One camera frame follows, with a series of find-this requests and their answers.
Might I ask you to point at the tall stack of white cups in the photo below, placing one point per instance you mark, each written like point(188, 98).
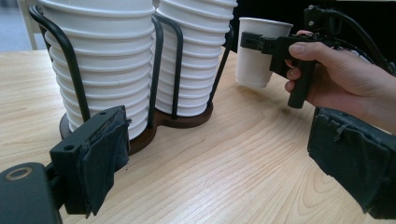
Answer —
point(193, 46)

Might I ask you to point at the white paper cup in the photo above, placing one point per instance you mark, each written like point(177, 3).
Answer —
point(253, 68)

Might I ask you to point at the black double cup holder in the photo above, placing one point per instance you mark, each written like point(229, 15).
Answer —
point(186, 120)

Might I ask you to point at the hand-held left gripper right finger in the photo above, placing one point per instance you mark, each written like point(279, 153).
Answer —
point(358, 155)

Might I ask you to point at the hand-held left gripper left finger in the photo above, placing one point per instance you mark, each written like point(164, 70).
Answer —
point(93, 149)

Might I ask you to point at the short stack of white cups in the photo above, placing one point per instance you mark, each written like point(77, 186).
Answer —
point(106, 62)

